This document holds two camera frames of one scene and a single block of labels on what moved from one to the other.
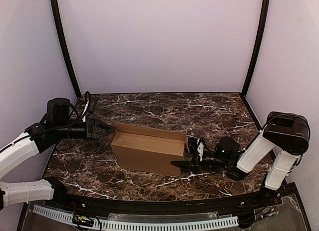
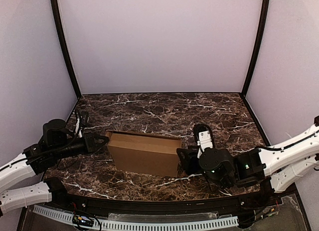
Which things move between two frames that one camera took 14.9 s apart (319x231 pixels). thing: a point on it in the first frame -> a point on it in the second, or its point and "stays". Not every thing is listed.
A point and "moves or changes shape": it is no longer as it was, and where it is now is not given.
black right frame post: (265, 9) stays
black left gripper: (90, 129) -> (87, 142)
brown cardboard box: (148, 150) moves or changes shape
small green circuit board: (82, 220) stays
